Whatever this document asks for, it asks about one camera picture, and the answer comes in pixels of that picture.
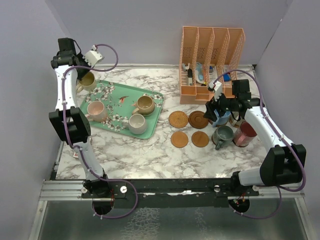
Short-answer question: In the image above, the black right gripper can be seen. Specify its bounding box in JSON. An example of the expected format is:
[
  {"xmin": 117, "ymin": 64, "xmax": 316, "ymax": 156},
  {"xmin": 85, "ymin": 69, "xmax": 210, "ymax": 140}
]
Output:
[{"xmin": 203, "ymin": 88, "xmax": 238, "ymax": 121}]

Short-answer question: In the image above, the light blue mug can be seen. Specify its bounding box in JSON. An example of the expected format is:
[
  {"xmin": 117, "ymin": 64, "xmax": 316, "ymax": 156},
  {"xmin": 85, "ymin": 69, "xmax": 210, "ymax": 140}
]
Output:
[{"xmin": 212, "ymin": 110, "xmax": 231, "ymax": 127}]

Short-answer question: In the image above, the grooved brown wooden coaster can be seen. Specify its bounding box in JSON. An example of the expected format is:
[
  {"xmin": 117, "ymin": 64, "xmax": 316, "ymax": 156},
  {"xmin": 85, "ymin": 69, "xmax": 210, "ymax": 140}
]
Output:
[{"xmin": 188, "ymin": 110, "xmax": 209, "ymax": 129}]

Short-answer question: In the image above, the green floral mug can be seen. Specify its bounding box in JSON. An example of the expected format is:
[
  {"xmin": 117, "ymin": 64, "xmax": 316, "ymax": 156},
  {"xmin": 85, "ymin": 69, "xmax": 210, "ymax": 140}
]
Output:
[{"xmin": 229, "ymin": 112, "xmax": 245, "ymax": 128}]

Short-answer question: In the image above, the pale yellow mug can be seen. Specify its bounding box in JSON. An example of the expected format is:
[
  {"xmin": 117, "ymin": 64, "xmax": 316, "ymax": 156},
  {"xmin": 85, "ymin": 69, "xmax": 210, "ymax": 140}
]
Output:
[{"xmin": 76, "ymin": 71, "xmax": 97, "ymax": 93}]

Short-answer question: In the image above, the dark grey mug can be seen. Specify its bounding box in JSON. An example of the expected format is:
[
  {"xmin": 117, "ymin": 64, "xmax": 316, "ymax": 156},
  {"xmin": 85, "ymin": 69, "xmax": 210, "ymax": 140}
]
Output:
[{"xmin": 211, "ymin": 125, "xmax": 234, "ymax": 151}]

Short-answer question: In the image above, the woven rattan coaster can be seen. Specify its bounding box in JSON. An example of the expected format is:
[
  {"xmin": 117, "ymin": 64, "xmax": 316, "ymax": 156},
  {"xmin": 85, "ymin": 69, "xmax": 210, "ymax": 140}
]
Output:
[{"xmin": 168, "ymin": 110, "xmax": 189, "ymax": 128}]

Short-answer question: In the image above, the pink red mug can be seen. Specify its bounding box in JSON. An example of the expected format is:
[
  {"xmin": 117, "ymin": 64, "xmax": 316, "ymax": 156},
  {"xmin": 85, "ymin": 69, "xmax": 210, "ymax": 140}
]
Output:
[{"xmin": 232, "ymin": 121, "xmax": 257, "ymax": 148}]

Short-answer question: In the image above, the light orange wooden coaster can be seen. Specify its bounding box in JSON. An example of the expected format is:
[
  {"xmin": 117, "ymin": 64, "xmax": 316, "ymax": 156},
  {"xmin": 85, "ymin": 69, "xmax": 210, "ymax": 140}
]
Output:
[{"xmin": 170, "ymin": 131, "xmax": 189, "ymax": 148}]

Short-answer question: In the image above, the pale pink mug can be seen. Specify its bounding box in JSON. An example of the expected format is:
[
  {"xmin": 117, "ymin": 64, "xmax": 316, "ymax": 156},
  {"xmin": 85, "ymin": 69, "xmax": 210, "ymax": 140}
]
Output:
[{"xmin": 85, "ymin": 100, "xmax": 108, "ymax": 123}]

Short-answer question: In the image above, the beige ceramic mug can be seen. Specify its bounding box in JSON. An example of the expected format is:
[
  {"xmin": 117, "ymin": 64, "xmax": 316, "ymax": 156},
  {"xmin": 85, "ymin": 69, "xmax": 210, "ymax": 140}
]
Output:
[{"xmin": 132, "ymin": 95, "xmax": 155, "ymax": 116}]

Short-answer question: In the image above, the grey white mug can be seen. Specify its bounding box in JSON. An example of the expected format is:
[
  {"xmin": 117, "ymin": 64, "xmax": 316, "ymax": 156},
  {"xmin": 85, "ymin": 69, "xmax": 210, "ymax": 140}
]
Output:
[{"xmin": 121, "ymin": 113, "xmax": 148, "ymax": 135}]

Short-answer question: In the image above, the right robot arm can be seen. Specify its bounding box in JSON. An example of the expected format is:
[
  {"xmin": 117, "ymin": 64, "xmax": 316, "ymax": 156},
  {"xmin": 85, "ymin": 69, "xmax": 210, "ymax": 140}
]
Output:
[{"xmin": 204, "ymin": 79, "xmax": 306, "ymax": 196}]

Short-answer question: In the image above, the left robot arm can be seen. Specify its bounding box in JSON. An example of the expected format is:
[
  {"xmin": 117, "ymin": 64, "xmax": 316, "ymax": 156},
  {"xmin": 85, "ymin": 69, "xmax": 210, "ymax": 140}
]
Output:
[{"xmin": 48, "ymin": 37, "xmax": 111, "ymax": 198}]

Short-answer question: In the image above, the peach plastic desk organizer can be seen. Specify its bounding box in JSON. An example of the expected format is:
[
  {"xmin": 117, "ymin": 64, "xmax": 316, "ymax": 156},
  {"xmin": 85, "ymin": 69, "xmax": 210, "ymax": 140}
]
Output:
[{"xmin": 179, "ymin": 26, "xmax": 246, "ymax": 105}]

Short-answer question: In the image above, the green floral tray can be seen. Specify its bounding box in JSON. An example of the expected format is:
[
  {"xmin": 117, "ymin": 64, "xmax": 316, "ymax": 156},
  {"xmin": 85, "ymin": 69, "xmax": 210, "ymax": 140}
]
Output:
[{"xmin": 80, "ymin": 80, "xmax": 165, "ymax": 140}]

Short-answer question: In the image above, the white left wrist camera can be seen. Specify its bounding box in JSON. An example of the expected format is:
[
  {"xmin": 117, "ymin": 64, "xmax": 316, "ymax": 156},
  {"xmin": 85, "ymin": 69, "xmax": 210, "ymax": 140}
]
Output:
[{"xmin": 82, "ymin": 50, "xmax": 104, "ymax": 68}]

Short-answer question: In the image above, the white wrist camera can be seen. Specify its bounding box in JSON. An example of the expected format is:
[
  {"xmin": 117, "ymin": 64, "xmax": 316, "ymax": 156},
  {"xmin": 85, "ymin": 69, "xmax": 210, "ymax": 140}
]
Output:
[
  {"xmin": 208, "ymin": 80, "xmax": 223, "ymax": 101},
  {"xmin": 82, "ymin": 50, "xmax": 104, "ymax": 68}
]

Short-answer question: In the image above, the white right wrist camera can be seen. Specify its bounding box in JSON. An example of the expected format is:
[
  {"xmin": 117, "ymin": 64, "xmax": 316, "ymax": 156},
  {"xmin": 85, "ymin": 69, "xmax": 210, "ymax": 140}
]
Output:
[{"xmin": 208, "ymin": 80, "xmax": 223, "ymax": 101}]

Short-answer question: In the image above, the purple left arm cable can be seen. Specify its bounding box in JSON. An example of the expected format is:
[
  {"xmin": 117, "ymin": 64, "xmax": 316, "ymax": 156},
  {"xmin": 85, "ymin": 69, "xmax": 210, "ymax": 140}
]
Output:
[{"xmin": 61, "ymin": 43, "xmax": 139, "ymax": 220}]

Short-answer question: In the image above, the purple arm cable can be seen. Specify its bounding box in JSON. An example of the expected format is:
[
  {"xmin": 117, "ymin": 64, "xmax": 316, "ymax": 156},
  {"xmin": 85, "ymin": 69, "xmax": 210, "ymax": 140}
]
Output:
[
  {"xmin": 207, "ymin": 69, "xmax": 307, "ymax": 220},
  {"xmin": 61, "ymin": 43, "xmax": 139, "ymax": 220}
]

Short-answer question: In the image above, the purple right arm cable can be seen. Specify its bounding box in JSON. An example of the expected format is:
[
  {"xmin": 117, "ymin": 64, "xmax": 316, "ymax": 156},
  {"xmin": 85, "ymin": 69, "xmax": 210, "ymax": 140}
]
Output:
[{"xmin": 207, "ymin": 69, "xmax": 307, "ymax": 220}]

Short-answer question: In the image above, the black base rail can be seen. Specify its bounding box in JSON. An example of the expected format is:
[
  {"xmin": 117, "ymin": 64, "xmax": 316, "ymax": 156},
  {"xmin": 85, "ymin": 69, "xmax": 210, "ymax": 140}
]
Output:
[{"xmin": 81, "ymin": 177, "xmax": 259, "ymax": 209}]

